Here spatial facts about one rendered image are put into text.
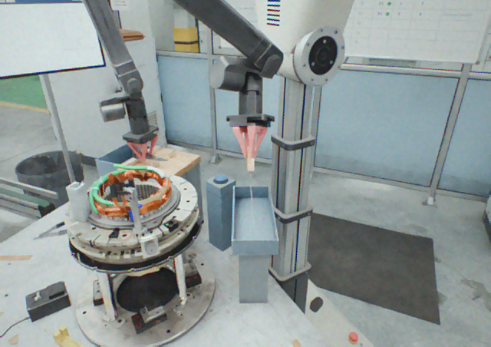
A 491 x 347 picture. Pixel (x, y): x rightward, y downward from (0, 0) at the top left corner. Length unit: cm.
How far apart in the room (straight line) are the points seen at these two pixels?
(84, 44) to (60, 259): 103
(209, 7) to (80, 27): 130
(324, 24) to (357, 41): 190
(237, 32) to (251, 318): 73
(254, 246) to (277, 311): 28
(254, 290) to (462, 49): 225
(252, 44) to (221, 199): 53
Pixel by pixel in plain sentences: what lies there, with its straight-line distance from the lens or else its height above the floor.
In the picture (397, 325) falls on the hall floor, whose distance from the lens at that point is 216.
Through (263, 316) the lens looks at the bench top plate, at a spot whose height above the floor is 78.
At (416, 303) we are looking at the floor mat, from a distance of 229.
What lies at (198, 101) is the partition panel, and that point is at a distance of 344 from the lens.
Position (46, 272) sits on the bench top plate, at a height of 78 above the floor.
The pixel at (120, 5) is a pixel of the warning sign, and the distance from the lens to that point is 371.
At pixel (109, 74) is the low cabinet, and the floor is 96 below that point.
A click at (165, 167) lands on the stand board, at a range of 115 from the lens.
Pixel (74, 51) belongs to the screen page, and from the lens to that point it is 190.
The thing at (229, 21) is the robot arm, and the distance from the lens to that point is 70.
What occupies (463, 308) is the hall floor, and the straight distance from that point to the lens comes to 240.
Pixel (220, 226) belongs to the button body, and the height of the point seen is 88.
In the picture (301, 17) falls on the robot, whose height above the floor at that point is 152.
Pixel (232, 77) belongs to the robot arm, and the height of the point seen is 141.
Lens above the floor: 158
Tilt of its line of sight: 26 degrees down
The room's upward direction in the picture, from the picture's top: straight up
